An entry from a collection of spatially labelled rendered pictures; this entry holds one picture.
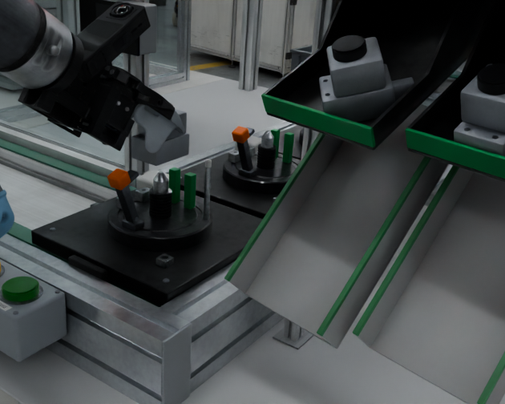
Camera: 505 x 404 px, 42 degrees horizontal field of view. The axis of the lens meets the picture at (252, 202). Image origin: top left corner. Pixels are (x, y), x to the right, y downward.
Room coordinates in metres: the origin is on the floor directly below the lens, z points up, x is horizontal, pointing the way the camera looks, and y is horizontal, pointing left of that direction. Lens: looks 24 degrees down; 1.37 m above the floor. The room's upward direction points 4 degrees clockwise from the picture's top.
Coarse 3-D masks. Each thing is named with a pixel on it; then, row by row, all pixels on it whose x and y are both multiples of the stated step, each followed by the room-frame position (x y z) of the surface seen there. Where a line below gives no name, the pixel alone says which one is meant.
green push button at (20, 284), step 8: (8, 280) 0.64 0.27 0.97; (16, 280) 0.64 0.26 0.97; (24, 280) 0.64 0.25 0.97; (32, 280) 0.64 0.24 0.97; (8, 288) 0.62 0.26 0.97; (16, 288) 0.62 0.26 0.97; (24, 288) 0.62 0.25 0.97; (32, 288) 0.62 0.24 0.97; (8, 296) 0.61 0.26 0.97; (16, 296) 0.61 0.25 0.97; (24, 296) 0.61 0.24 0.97; (32, 296) 0.62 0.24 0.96
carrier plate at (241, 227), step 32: (64, 224) 0.79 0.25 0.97; (96, 224) 0.79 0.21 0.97; (224, 224) 0.82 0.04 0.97; (256, 224) 0.83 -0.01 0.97; (64, 256) 0.73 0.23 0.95; (96, 256) 0.71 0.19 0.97; (128, 256) 0.71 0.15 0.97; (192, 256) 0.73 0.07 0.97; (224, 256) 0.73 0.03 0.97; (128, 288) 0.67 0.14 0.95; (160, 288) 0.64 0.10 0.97
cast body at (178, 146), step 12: (144, 132) 0.79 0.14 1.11; (132, 144) 0.78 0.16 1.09; (144, 144) 0.77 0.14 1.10; (168, 144) 0.78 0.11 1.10; (180, 144) 0.80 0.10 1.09; (132, 156) 0.78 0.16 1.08; (144, 156) 0.77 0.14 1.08; (156, 156) 0.76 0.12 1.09; (168, 156) 0.78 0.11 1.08; (180, 156) 0.80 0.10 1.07
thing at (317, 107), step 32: (352, 0) 0.71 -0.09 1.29; (384, 0) 0.76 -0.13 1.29; (416, 0) 0.78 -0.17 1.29; (448, 0) 0.76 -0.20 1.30; (480, 0) 0.65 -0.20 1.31; (352, 32) 0.72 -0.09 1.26; (384, 32) 0.73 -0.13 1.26; (416, 32) 0.71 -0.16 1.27; (448, 32) 0.61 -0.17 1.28; (320, 64) 0.68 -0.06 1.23; (416, 64) 0.65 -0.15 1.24; (448, 64) 0.62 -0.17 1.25; (288, 96) 0.65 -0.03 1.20; (320, 96) 0.64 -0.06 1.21; (416, 96) 0.58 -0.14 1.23; (320, 128) 0.58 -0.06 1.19; (352, 128) 0.55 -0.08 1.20; (384, 128) 0.55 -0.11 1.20
